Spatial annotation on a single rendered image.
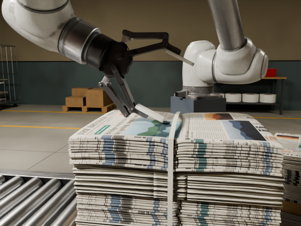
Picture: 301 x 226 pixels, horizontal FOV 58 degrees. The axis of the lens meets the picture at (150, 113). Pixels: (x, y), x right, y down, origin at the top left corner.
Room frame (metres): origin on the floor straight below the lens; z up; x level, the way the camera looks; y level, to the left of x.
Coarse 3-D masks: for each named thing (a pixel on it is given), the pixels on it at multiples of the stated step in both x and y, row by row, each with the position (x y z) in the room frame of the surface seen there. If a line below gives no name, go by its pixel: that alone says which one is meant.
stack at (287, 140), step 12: (288, 144) 1.11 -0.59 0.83; (300, 144) 1.11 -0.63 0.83; (288, 156) 0.96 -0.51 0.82; (300, 156) 0.95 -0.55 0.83; (288, 168) 0.96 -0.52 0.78; (300, 168) 0.94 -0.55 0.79; (288, 180) 0.96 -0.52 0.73; (300, 180) 0.94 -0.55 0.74; (288, 192) 0.96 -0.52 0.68; (300, 192) 0.94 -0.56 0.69; (288, 216) 0.95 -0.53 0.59; (300, 216) 0.94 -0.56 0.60
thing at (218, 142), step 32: (192, 128) 0.54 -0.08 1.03; (224, 128) 0.53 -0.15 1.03; (256, 128) 0.53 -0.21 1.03; (192, 160) 0.45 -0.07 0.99; (224, 160) 0.44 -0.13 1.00; (256, 160) 0.43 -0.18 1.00; (192, 192) 0.45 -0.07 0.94; (224, 192) 0.44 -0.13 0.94; (256, 192) 0.43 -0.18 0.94; (192, 224) 0.45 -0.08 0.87; (224, 224) 0.44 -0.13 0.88; (256, 224) 0.43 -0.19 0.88
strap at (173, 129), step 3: (177, 114) 0.62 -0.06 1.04; (174, 117) 0.58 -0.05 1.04; (177, 117) 0.58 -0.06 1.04; (174, 120) 0.56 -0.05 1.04; (174, 123) 0.53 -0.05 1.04; (171, 126) 0.51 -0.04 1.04; (174, 126) 0.51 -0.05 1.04; (171, 129) 0.50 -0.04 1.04; (174, 129) 0.50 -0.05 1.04; (171, 132) 0.48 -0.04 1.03; (174, 132) 0.48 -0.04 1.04; (171, 135) 0.47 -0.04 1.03; (168, 138) 0.45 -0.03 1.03; (171, 138) 0.45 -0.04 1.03
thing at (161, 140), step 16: (160, 128) 0.54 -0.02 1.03; (176, 128) 0.54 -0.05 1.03; (160, 144) 0.45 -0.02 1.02; (176, 144) 0.45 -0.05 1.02; (160, 160) 0.45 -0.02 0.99; (176, 160) 0.45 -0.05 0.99; (160, 176) 0.46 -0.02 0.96; (176, 176) 0.45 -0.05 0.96; (160, 192) 0.46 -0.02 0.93; (176, 192) 0.45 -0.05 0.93; (160, 208) 0.46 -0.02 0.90; (176, 208) 0.46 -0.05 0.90; (160, 224) 0.46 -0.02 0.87; (176, 224) 0.46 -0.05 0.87
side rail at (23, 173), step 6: (0, 174) 0.85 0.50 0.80; (6, 174) 0.85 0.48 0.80; (12, 174) 0.85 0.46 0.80; (18, 174) 0.85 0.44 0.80; (24, 174) 0.85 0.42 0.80; (30, 174) 0.85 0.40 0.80; (36, 174) 0.85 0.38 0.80; (42, 174) 0.85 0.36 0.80; (48, 174) 0.85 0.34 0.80; (54, 174) 0.85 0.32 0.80; (60, 174) 0.85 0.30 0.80; (66, 174) 0.85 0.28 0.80; (72, 174) 0.85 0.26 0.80; (24, 180) 0.84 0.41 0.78; (42, 180) 0.83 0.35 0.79; (48, 180) 0.83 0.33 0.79; (60, 180) 0.82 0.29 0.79; (66, 180) 0.82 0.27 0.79
